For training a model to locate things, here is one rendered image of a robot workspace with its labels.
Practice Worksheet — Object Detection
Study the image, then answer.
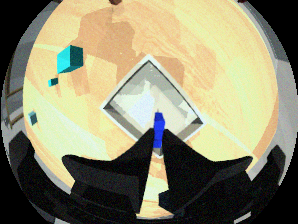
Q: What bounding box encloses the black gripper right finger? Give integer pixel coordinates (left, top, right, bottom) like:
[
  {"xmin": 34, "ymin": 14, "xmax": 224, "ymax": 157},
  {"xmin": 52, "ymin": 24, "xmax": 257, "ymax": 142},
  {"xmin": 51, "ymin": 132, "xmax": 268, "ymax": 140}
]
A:
[{"xmin": 162, "ymin": 129, "xmax": 253, "ymax": 213}]

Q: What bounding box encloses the white square tray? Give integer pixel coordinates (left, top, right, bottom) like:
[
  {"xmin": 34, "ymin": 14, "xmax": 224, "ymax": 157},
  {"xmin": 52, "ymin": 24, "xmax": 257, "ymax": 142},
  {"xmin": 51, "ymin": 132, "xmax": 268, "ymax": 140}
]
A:
[{"xmin": 100, "ymin": 53, "xmax": 208, "ymax": 143}]

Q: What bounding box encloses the small brown block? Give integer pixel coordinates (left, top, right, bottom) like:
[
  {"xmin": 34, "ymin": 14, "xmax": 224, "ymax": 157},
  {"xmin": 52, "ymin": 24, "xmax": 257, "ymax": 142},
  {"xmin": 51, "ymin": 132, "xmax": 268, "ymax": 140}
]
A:
[{"xmin": 109, "ymin": 0, "xmax": 122, "ymax": 6}]

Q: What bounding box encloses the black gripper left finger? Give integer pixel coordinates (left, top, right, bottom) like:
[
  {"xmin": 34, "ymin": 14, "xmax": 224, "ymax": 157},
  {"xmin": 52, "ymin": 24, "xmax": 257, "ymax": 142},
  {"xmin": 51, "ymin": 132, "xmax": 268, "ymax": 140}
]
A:
[{"xmin": 61, "ymin": 128, "xmax": 154, "ymax": 214}]

